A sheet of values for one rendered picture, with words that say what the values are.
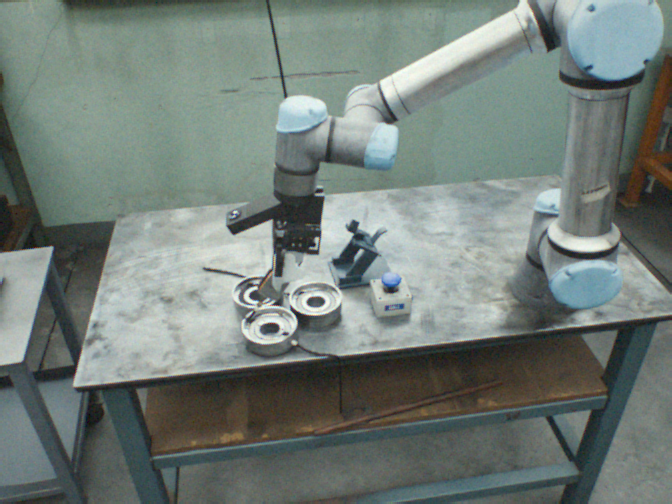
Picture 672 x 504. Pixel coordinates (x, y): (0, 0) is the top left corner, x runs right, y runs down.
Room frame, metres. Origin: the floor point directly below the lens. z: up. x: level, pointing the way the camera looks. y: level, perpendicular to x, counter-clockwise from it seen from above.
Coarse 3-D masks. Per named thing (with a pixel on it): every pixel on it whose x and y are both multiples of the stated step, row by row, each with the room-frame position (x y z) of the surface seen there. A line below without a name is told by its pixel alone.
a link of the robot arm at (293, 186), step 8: (280, 176) 0.89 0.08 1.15; (288, 176) 0.88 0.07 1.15; (296, 176) 0.88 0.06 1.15; (304, 176) 0.95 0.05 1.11; (312, 176) 0.89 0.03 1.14; (280, 184) 0.89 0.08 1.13; (288, 184) 0.88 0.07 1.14; (296, 184) 0.88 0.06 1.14; (304, 184) 0.88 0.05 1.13; (312, 184) 0.89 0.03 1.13; (280, 192) 0.89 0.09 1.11; (288, 192) 0.88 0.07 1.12; (296, 192) 0.88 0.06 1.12; (304, 192) 0.88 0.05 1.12; (312, 192) 0.89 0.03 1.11
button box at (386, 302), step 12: (372, 288) 0.97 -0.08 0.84; (384, 288) 0.96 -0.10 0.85; (396, 288) 0.96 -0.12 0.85; (408, 288) 0.96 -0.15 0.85; (372, 300) 0.97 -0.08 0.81; (384, 300) 0.93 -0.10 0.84; (396, 300) 0.93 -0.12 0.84; (408, 300) 0.94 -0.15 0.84; (384, 312) 0.93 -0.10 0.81; (396, 312) 0.93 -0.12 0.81; (408, 312) 0.94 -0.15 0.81
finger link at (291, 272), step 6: (288, 252) 0.89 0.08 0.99; (288, 258) 0.89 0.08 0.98; (294, 258) 0.89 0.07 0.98; (288, 264) 0.89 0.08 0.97; (294, 264) 0.89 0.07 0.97; (288, 270) 0.89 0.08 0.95; (294, 270) 0.89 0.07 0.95; (300, 270) 0.89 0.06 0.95; (282, 276) 0.88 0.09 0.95; (288, 276) 0.89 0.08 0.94; (294, 276) 0.89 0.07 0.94; (300, 276) 0.89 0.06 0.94; (276, 282) 0.88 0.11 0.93; (282, 282) 0.88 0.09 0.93; (276, 288) 0.89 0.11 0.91
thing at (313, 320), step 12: (300, 288) 0.99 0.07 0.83; (312, 288) 0.99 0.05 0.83; (324, 288) 0.99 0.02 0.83; (336, 288) 0.98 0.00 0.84; (312, 300) 0.97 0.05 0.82; (324, 300) 0.96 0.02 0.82; (336, 300) 0.95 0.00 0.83; (300, 312) 0.91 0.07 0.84; (324, 312) 0.90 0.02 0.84; (336, 312) 0.92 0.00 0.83; (312, 324) 0.90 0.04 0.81; (324, 324) 0.91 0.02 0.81
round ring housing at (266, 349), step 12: (264, 312) 0.92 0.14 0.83; (276, 312) 0.92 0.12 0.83; (288, 312) 0.91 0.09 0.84; (264, 324) 0.89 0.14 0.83; (276, 324) 0.89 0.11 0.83; (264, 336) 0.85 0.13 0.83; (276, 336) 0.85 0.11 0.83; (288, 336) 0.84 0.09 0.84; (252, 348) 0.83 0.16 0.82; (264, 348) 0.82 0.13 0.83; (276, 348) 0.82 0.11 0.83; (288, 348) 0.84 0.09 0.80
